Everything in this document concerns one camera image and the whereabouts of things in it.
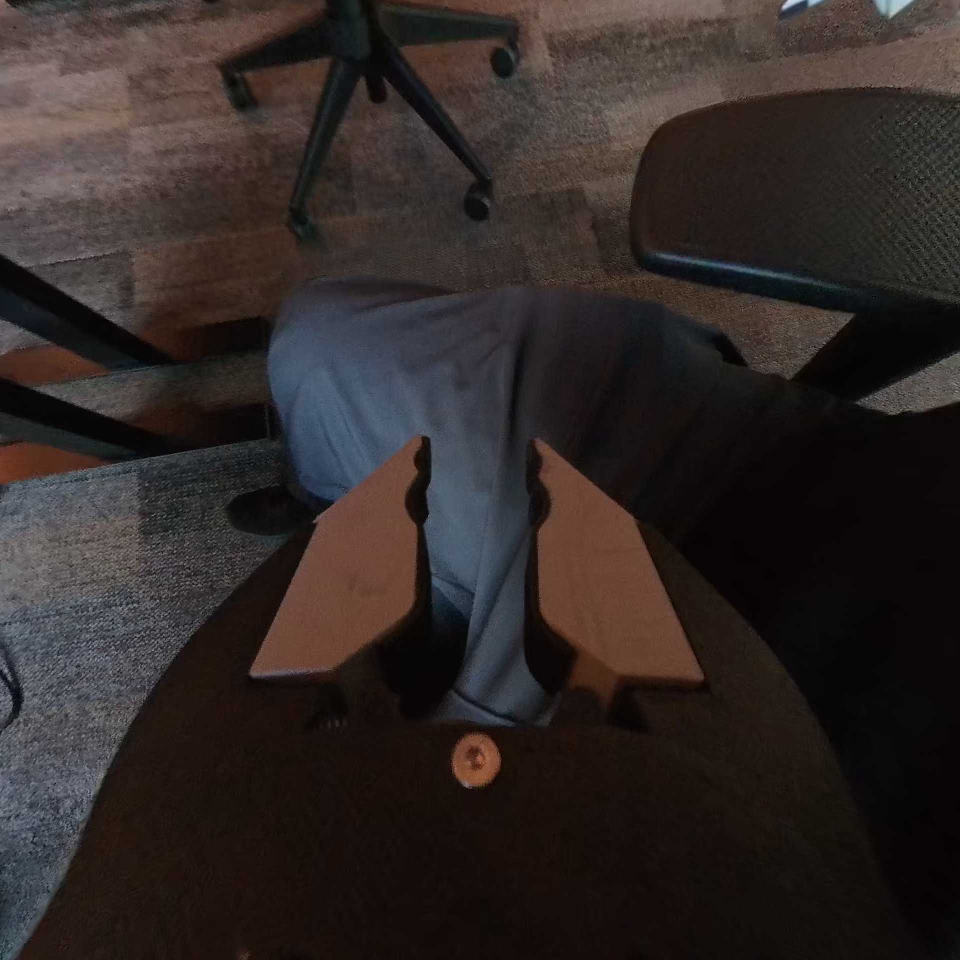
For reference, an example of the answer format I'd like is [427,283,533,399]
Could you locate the person's grey trouser legs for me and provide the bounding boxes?
[266,276,753,725]

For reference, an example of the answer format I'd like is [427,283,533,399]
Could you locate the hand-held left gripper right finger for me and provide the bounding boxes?
[525,438,711,693]

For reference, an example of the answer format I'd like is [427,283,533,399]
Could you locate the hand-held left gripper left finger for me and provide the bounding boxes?
[249,436,434,681]

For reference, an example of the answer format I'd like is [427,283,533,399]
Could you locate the black metal desk leg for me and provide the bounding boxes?
[0,377,276,462]
[0,253,179,370]

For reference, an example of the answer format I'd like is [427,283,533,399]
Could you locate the black office chair with armrest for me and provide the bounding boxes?
[630,87,960,402]

